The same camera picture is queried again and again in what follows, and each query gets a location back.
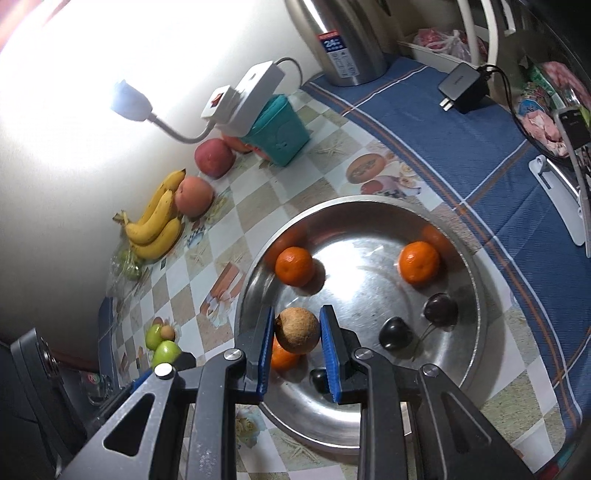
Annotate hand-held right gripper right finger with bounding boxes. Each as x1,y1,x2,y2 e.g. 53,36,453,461
318,305,546,480

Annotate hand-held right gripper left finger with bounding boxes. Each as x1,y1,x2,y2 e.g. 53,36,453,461
55,305,278,480

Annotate orange tangerine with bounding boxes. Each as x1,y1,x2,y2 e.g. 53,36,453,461
398,241,441,283
270,336,301,371
275,246,315,286

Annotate steel basin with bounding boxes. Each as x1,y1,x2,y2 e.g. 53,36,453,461
234,196,488,453

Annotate large green fruit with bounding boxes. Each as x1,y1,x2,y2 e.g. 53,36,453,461
152,340,183,367
145,324,167,352

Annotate glass mug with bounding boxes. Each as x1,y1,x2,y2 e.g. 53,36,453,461
78,369,116,407

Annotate clear plastic bag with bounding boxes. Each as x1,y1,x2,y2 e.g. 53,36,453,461
106,240,148,296

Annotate printed checkered tablecloth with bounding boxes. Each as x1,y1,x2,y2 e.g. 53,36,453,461
99,88,573,480

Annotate yellow banana bunch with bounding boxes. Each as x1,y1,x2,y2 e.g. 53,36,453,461
113,168,186,261

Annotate teal box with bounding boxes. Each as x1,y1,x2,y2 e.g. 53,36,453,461
239,93,310,167

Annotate blue plaid cloth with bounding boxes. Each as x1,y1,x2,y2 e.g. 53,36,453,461
97,58,591,444

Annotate white power strip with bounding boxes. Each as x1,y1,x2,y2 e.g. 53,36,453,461
201,56,303,137

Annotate white phone stand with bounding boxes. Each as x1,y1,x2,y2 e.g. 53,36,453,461
526,154,591,259

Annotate white gooseneck lamp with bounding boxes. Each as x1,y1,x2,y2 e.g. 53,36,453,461
110,79,218,145

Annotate black charger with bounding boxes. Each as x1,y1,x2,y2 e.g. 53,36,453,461
438,62,490,115

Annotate steel kettle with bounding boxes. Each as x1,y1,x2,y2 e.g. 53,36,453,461
284,0,389,88

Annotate bowl of colourful packets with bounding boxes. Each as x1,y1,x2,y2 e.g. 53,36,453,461
512,55,591,160

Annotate smartphone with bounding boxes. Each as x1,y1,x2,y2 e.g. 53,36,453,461
554,106,591,213

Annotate red plastic bag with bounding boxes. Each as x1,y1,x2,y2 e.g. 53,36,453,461
413,28,488,58

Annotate black charger cable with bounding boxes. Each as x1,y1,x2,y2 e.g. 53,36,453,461
480,65,522,112

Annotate white curved frame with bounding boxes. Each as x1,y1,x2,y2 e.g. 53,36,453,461
457,0,502,88

